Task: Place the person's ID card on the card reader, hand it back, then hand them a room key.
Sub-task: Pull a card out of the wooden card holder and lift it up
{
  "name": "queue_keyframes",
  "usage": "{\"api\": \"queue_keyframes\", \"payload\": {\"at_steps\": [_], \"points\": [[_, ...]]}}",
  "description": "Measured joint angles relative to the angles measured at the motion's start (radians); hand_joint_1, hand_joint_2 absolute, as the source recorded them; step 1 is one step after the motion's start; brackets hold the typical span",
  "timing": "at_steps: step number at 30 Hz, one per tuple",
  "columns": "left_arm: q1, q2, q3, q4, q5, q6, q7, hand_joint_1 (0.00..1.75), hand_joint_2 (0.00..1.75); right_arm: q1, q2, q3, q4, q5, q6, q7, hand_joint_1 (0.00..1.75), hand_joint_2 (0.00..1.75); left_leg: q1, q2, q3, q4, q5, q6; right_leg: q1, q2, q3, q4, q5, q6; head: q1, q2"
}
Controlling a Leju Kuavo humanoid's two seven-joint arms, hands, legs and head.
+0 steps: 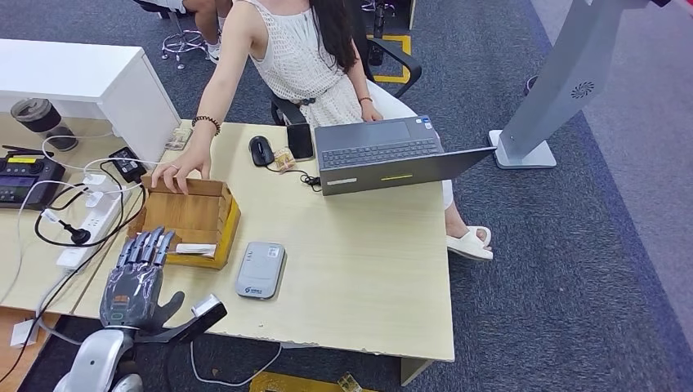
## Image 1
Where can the white sandal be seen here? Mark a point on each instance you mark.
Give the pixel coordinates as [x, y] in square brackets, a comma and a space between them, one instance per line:
[468, 246]

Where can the black controller device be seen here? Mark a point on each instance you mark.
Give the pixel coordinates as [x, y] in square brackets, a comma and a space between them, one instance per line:
[23, 181]

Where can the tumbler with dark lid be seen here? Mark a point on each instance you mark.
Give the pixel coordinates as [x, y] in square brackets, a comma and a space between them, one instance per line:
[39, 118]

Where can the black smartphone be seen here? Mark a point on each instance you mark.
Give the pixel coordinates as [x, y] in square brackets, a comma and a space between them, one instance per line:
[300, 142]

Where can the grey card reader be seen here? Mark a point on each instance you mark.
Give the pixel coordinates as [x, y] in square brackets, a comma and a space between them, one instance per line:
[261, 269]

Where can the person's left forearm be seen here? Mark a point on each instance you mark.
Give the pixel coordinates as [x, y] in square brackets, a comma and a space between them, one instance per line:
[360, 78]

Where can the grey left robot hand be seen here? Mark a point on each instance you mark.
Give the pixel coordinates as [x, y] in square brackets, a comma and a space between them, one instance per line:
[132, 292]

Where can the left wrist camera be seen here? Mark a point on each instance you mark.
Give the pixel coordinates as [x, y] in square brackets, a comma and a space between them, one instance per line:
[208, 307]

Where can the person's right hand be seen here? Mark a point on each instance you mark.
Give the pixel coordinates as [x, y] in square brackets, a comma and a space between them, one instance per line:
[181, 167]

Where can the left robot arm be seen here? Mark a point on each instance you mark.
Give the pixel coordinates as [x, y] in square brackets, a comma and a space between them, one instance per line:
[97, 357]

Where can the person at desk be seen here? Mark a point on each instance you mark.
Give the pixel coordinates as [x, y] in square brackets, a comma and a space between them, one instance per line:
[295, 59]

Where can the white cabinet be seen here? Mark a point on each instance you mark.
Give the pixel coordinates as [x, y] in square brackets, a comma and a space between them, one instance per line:
[81, 70]

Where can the person's left hand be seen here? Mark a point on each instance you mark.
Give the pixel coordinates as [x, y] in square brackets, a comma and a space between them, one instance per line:
[371, 112]

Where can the white charger plug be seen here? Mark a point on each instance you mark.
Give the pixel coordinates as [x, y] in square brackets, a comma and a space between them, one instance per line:
[94, 198]
[95, 179]

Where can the white paper tag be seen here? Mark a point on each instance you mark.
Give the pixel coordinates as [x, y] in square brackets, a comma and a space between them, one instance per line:
[23, 332]

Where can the chrome stool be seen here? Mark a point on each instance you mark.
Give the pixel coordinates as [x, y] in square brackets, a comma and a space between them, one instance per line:
[184, 42]

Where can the cardboard box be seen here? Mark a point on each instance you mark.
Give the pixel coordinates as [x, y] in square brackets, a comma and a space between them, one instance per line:
[189, 213]

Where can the black office chair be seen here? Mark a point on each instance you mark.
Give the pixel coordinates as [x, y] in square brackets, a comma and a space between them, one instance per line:
[403, 60]

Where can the person in background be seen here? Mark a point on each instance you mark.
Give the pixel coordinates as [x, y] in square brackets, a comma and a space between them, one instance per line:
[203, 12]

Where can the clear plastic card holder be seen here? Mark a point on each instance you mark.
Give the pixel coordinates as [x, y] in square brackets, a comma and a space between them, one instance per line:
[178, 139]

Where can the black computer mouse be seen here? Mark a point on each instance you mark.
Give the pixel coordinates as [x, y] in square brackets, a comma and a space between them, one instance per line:
[261, 150]

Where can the white power strip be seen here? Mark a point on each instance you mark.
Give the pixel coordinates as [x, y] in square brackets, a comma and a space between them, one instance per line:
[95, 224]

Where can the person's right forearm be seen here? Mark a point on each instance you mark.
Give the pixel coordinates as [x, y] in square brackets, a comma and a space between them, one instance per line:
[214, 103]

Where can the white key card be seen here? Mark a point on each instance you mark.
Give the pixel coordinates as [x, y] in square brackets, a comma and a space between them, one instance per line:
[196, 249]

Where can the grey laptop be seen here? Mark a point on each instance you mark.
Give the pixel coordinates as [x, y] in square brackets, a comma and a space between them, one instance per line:
[379, 139]

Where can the black power adapter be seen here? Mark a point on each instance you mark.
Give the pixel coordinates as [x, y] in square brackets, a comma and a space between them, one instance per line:
[126, 164]

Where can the yellow object under desk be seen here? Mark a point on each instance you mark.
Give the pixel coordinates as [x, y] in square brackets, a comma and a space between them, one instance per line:
[287, 384]

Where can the grey kiosk stand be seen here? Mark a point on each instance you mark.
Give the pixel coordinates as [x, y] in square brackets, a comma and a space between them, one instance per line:
[574, 70]

